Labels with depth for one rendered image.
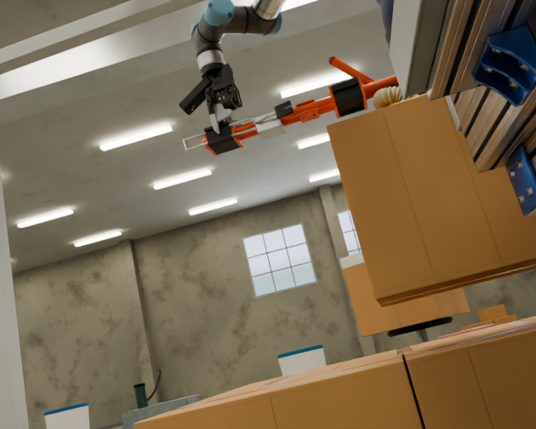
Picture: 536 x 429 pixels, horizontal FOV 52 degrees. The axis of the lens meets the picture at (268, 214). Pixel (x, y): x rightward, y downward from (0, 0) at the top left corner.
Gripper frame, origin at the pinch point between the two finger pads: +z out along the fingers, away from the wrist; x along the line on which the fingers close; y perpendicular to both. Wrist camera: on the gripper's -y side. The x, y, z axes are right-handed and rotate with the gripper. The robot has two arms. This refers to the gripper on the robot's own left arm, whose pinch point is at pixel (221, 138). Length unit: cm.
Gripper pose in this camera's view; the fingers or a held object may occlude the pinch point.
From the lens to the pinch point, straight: 150.4
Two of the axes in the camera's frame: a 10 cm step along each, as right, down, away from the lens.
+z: 2.3, 9.4, -2.6
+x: 2.3, 2.1, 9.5
